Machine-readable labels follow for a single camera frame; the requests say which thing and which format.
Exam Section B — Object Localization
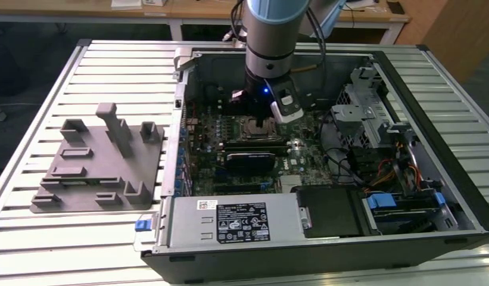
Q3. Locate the silver CPU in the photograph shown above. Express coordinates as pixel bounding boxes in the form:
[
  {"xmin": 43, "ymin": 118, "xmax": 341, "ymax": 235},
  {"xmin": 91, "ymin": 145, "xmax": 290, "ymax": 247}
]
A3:
[{"xmin": 246, "ymin": 120, "xmax": 269, "ymax": 136}]

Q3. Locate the CPU socket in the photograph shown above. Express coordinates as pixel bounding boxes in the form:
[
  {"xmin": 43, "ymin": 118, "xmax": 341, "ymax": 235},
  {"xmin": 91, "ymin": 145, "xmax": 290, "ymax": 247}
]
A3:
[{"xmin": 237, "ymin": 115, "xmax": 278, "ymax": 141}]

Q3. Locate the black RAM slot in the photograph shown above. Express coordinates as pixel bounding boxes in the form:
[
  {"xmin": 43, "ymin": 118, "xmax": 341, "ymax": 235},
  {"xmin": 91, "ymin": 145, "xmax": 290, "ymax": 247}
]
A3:
[
  {"xmin": 225, "ymin": 143, "xmax": 289, "ymax": 148},
  {"xmin": 223, "ymin": 146, "xmax": 289, "ymax": 151},
  {"xmin": 225, "ymin": 140, "xmax": 287, "ymax": 145},
  {"xmin": 223, "ymin": 150, "xmax": 290, "ymax": 156}
]

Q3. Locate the small black graphics card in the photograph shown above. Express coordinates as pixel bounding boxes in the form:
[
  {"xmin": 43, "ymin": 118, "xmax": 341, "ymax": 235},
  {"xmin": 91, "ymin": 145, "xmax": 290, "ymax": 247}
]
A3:
[{"xmin": 225, "ymin": 151, "xmax": 277, "ymax": 174}]

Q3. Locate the perforated metal drive cage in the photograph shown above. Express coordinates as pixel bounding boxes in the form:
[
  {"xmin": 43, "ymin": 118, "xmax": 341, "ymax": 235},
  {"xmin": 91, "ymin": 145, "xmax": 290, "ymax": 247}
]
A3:
[{"xmin": 329, "ymin": 67, "xmax": 393, "ymax": 150}]

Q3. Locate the green motherboard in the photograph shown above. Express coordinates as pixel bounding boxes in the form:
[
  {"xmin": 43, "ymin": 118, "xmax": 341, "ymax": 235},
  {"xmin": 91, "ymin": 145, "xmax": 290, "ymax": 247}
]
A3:
[{"xmin": 179, "ymin": 98, "xmax": 366, "ymax": 198}]

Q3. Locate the silver chipset heatsink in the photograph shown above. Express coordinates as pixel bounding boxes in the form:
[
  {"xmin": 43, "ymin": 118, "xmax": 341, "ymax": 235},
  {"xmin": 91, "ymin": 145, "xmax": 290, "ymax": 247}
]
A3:
[{"xmin": 278, "ymin": 175, "xmax": 303, "ymax": 194}]

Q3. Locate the black plastic drive cover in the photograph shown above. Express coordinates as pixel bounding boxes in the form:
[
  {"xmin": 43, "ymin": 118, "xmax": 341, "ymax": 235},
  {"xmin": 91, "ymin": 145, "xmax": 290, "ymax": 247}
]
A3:
[{"xmin": 295, "ymin": 184, "xmax": 368, "ymax": 239}]

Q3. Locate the silver power supply unit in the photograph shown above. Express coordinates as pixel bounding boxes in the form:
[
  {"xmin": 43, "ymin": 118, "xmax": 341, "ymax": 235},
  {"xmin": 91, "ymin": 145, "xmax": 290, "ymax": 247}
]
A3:
[{"xmin": 154, "ymin": 192, "xmax": 311, "ymax": 250}]

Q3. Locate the grey parts rack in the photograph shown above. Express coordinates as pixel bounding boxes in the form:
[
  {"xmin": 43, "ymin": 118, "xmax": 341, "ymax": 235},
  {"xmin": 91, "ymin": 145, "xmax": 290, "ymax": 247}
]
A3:
[{"xmin": 28, "ymin": 102, "xmax": 169, "ymax": 214}]

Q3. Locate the hard disk in blue carrier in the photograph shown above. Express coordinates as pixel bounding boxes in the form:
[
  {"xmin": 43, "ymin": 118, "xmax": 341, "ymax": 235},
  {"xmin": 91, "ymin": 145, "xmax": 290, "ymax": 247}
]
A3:
[{"xmin": 365, "ymin": 191, "xmax": 448, "ymax": 236}]

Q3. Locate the small black device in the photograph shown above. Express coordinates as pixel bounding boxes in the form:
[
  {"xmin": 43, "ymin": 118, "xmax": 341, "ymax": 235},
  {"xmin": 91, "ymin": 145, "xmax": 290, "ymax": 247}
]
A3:
[{"xmin": 386, "ymin": 1, "xmax": 406, "ymax": 15}]

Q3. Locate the green RAM stick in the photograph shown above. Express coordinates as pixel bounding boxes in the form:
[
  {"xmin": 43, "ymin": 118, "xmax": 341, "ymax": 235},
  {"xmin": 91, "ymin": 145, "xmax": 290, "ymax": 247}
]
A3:
[{"xmin": 58, "ymin": 178, "xmax": 120, "ymax": 184}]

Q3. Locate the wooden desk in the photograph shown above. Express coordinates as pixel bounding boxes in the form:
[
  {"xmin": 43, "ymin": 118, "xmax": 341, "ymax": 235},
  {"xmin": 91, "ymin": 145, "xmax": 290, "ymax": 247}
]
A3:
[{"xmin": 0, "ymin": 0, "xmax": 413, "ymax": 45}]

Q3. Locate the black PC case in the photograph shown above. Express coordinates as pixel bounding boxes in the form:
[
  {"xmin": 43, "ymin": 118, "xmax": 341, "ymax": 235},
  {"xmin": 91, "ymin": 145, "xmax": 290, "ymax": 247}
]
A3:
[{"xmin": 139, "ymin": 44, "xmax": 489, "ymax": 285}]

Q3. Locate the brown wooden cabinet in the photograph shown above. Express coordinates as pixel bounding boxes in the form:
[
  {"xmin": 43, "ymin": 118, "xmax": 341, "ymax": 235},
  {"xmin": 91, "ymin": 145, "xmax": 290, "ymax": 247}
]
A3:
[{"xmin": 394, "ymin": 0, "xmax": 489, "ymax": 87}]

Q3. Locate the metal disk bay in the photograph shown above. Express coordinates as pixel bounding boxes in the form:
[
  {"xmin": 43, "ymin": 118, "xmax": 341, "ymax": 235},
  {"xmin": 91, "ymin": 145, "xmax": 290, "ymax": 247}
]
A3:
[{"xmin": 361, "ymin": 190, "xmax": 464, "ymax": 239}]

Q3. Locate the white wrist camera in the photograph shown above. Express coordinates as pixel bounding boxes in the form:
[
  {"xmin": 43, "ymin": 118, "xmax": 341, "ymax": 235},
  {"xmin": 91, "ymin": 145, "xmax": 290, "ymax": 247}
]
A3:
[{"xmin": 269, "ymin": 86, "xmax": 306, "ymax": 123}]

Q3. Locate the black camera cable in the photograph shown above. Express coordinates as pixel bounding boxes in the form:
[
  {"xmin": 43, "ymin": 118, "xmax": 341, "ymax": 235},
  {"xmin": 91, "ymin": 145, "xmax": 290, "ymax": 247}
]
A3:
[{"xmin": 306, "ymin": 7, "xmax": 327, "ymax": 108}]

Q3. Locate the yellow orange wire bundle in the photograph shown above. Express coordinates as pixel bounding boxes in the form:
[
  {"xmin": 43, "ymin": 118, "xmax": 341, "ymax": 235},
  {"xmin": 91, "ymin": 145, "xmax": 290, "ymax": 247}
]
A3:
[{"xmin": 366, "ymin": 141, "xmax": 425, "ymax": 191}]

